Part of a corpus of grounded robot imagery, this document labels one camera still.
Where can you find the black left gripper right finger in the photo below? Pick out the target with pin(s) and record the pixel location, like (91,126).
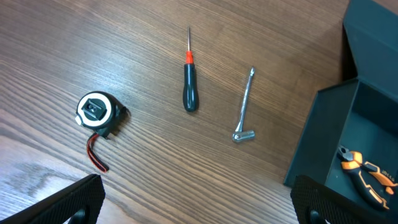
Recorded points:
(316,203)

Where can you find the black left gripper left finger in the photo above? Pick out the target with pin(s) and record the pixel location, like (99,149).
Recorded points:
(80,202)

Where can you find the orange black pliers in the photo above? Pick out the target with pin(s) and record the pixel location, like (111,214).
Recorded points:
(367,178)

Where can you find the black white tape measure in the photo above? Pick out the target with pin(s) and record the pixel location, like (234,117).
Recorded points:
(102,113)

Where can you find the dark green open box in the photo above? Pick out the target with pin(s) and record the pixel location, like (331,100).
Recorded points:
(359,114)

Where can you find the black red small screwdriver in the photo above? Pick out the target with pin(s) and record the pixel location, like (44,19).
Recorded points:
(190,91)

